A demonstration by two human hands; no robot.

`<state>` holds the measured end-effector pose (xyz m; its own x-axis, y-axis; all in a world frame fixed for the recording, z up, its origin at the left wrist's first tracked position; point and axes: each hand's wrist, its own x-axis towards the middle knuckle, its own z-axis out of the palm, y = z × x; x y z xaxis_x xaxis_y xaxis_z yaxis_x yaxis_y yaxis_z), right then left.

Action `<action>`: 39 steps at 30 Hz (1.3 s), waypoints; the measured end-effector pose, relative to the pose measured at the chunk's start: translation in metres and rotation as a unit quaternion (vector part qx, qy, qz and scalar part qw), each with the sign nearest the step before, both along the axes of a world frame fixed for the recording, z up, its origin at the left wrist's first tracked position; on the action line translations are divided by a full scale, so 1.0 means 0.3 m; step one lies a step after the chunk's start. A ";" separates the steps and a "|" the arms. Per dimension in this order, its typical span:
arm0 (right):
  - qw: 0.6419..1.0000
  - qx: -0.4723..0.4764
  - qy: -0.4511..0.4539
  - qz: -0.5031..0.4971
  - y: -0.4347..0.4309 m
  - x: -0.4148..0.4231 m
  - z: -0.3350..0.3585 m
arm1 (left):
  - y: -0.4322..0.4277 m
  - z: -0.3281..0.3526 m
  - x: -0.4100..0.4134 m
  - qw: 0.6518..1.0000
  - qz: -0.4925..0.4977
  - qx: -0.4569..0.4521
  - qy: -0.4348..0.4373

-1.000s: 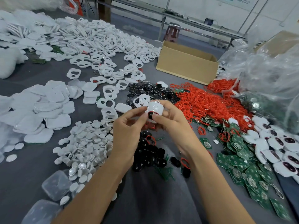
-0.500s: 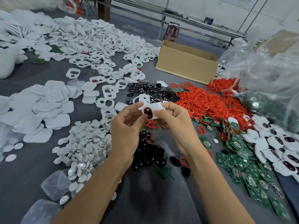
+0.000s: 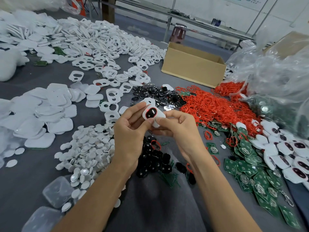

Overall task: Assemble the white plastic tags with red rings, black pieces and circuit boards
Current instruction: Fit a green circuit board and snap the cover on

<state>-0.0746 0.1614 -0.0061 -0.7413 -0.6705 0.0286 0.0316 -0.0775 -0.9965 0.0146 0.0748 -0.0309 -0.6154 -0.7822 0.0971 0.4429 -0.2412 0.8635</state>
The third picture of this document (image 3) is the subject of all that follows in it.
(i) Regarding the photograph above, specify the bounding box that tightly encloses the open brown cardboard box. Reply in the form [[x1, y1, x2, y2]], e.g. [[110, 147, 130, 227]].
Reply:
[[161, 42, 227, 89]]

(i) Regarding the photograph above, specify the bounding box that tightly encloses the heap of matte black pads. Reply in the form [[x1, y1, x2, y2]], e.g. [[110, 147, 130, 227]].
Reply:
[[136, 135, 197, 186]]

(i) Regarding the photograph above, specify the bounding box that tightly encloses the pile of red rubber rings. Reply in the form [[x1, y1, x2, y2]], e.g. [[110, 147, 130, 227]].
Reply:
[[176, 81, 264, 138]]

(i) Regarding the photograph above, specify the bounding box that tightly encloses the person's left forearm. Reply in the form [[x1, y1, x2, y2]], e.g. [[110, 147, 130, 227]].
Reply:
[[51, 160, 132, 232]]

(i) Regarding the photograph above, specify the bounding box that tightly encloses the heap of white cover plates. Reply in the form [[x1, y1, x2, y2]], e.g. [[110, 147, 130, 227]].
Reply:
[[0, 10, 69, 64]]

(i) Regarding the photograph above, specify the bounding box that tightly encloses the clear plastic tray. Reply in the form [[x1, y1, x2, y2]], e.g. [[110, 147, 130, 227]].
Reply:
[[21, 206, 64, 232], [42, 176, 74, 209]]

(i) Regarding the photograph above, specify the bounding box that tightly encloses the pile of assembled white remotes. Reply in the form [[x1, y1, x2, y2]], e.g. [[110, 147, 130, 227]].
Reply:
[[235, 119, 309, 192]]

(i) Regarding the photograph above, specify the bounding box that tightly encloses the large clear plastic bag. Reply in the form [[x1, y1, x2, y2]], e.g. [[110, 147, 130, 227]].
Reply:
[[224, 28, 309, 141]]

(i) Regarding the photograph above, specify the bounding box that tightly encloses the metal key ring chain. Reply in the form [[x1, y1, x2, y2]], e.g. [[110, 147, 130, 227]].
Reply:
[[280, 189, 295, 208]]

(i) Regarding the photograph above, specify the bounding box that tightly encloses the pile of green circuit boards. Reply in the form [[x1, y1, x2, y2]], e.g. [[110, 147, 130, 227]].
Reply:
[[197, 118, 303, 230]]

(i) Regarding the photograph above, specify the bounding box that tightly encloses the small clear plastic bag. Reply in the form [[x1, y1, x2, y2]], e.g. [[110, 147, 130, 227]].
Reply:
[[60, 0, 82, 15]]

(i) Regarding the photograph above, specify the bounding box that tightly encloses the person's left hand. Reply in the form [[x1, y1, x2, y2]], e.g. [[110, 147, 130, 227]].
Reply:
[[113, 102, 155, 172]]

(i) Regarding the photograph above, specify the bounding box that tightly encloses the pile of glossy black buttons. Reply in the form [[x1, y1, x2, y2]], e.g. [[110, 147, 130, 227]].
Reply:
[[130, 84, 187, 111]]

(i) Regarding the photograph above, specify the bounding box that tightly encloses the person's right forearm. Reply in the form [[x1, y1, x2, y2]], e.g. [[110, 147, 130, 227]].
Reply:
[[190, 149, 263, 232]]

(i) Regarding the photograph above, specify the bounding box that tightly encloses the maroon plastic stool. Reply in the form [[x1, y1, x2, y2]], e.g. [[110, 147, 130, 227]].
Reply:
[[169, 23, 187, 44]]

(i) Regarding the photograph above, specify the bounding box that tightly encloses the white key fob shell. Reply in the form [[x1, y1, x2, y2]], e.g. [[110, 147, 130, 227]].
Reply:
[[142, 105, 166, 128]]

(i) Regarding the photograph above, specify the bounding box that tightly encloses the flat brown cardboard carton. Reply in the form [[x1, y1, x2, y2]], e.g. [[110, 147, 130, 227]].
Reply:
[[263, 31, 309, 61]]

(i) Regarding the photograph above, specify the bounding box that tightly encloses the pile of white holed casings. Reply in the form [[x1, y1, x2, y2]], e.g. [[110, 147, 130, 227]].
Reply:
[[56, 18, 175, 133]]

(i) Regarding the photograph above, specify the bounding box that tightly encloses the pile of white round discs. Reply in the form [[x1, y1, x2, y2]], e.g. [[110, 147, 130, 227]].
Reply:
[[5, 124, 122, 213]]

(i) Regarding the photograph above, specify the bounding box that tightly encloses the metal workbench frame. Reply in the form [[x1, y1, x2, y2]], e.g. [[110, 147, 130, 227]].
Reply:
[[86, 0, 280, 52]]

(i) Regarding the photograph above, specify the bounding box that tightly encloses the pile of white square covers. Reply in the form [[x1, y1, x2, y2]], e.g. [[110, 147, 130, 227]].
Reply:
[[0, 83, 104, 164]]

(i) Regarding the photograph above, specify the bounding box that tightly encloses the person's right hand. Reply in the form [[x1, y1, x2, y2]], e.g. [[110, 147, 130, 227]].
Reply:
[[150, 110, 208, 165]]

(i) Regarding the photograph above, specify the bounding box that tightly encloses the brown wooden post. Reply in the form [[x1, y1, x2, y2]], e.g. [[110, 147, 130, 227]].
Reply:
[[101, 0, 116, 24]]

